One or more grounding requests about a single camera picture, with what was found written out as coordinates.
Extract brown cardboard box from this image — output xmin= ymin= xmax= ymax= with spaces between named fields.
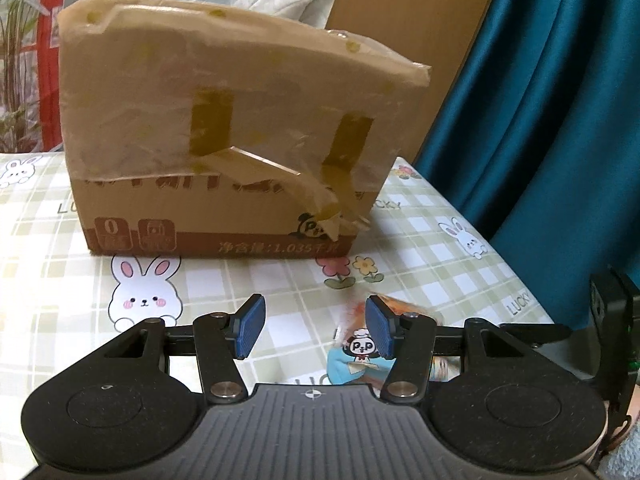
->
xmin=56 ymin=0 xmax=432 ymax=257

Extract wooden board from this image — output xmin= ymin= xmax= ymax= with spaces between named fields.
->
xmin=325 ymin=0 xmax=508 ymax=161

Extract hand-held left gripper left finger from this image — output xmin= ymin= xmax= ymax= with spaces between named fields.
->
xmin=102 ymin=294 xmax=267 ymax=405

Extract printed backdrop cloth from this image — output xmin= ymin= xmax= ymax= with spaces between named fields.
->
xmin=0 ymin=0 xmax=108 ymax=153

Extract orange snack packet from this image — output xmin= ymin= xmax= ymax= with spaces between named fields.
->
xmin=326 ymin=294 xmax=466 ymax=385

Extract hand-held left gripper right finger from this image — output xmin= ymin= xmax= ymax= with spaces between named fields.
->
xmin=365 ymin=295 xmax=523 ymax=405

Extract teal curtain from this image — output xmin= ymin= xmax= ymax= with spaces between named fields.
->
xmin=415 ymin=0 xmax=640 ymax=281

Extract checked bunny tablecloth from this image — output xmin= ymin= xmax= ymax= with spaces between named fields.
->
xmin=0 ymin=152 xmax=558 ymax=461

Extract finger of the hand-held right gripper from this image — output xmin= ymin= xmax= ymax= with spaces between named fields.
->
xmin=500 ymin=324 xmax=573 ymax=347

